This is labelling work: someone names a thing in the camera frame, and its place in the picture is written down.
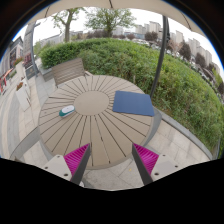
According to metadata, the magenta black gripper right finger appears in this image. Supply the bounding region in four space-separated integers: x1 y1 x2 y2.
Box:
132 143 181 185

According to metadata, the white planter box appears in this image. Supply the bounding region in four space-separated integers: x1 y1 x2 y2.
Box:
16 82 31 111

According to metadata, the slatted beige chair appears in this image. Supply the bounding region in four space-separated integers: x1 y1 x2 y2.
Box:
52 58 86 86

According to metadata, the white teal computer mouse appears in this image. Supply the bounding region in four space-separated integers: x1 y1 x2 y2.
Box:
59 105 75 117

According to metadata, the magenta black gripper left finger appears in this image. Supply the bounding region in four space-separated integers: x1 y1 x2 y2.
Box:
43 144 90 185

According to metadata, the beige umbrella canopy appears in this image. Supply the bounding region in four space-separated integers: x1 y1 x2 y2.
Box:
28 0 205 36

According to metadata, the green hedge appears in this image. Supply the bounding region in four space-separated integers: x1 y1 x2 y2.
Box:
40 38 224 150

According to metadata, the round slatted beige table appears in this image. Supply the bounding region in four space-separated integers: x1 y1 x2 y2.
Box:
38 75 152 169

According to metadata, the blue mouse pad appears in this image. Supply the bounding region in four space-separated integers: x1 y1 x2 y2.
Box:
113 91 154 116

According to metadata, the dark umbrella pole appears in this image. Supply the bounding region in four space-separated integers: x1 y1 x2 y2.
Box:
150 15 169 98

